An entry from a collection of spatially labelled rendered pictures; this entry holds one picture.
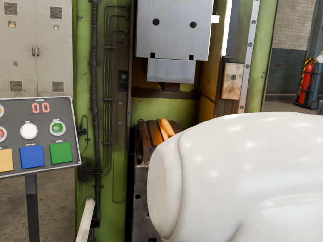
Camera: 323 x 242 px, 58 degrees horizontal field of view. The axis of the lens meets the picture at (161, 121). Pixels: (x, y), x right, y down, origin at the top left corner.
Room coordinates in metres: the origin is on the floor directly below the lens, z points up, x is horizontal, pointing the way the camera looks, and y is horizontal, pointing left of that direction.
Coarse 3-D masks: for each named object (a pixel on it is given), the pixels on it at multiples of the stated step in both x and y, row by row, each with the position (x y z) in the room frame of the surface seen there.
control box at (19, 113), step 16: (64, 96) 1.13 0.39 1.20; (16, 112) 1.01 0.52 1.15; (32, 112) 1.04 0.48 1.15; (48, 112) 1.06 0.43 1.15; (64, 112) 1.10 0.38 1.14; (0, 128) 0.96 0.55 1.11; (16, 128) 0.98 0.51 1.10; (48, 128) 1.03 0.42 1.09; (64, 128) 1.06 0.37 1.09; (0, 144) 0.93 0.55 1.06; (16, 144) 0.96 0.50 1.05; (32, 144) 0.98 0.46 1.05; (48, 144) 1.01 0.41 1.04; (16, 160) 0.93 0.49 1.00; (48, 160) 0.98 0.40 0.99; (80, 160) 1.03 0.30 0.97; (0, 176) 0.88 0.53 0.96; (16, 176) 0.94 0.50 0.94
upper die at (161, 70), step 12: (144, 60) 1.44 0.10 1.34; (156, 60) 1.21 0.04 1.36; (168, 60) 1.22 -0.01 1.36; (180, 60) 1.22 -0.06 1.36; (192, 60) 1.23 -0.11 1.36; (144, 72) 1.39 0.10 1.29; (156, 72) 1.21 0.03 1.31; (168, 72) 1.22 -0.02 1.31; (180, 72) 1.22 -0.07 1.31; (192, 72) 1.23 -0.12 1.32
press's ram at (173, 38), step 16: (144, 0) 1.20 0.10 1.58; (160, 0) 1.21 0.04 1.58; (176, 0) 1.22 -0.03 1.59; (192, 0) 1.23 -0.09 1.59; (208, 0) 1.23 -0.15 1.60; (144, 16) 1.20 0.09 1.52; (160, 16) 1.21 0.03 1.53; (176, 16) 1.22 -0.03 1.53; (192, 16) 1.23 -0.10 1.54; (208, 16) 1.24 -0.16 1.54; (144, 32) 1.20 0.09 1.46; (160, 32) 1.21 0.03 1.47; (176, 32) 1.22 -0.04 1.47; (192, 32) 1.23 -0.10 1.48; (208, 32) 1.24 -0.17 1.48; (144, 48) 1.20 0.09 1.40; (160, 48) 1.21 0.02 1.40; (176, 48) 1.22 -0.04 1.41; (192, 48) 1.23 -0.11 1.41; (208, 48) 1.24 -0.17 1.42
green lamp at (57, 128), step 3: (54, 123) 1.05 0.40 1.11; (57, 123) 1.06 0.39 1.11; (60, 123) 1.06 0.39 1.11; (54, 126) 1.05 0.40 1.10; (57, 126) 1.05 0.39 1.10; (60, 126) 1.06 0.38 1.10; (51, 129) 1.04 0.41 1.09; (54, 129) 1.04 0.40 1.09; (57, 129) 1.05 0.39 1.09; (60, 129) 1.05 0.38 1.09; (63, 129) 1.06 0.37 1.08; (54, 132) 1.04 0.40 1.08; (57, 132) 1.04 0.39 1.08; (60, 132) 1.05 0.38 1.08
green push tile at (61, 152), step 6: (54, 144) 1.01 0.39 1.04; (60, 144) 1.02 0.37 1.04; (66, 144) 1.03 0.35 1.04; (54, 150) 1.00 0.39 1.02; (60, 150) 1.01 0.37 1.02; (66, 150) 1.02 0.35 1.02; (54, 156) 0.99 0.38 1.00; (60, 156) 1.00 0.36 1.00; (66, 156) 1.01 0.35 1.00; (54, 162) 0.98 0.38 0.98; (60, 162) 0.99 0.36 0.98; (66, 162) 1.01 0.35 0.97
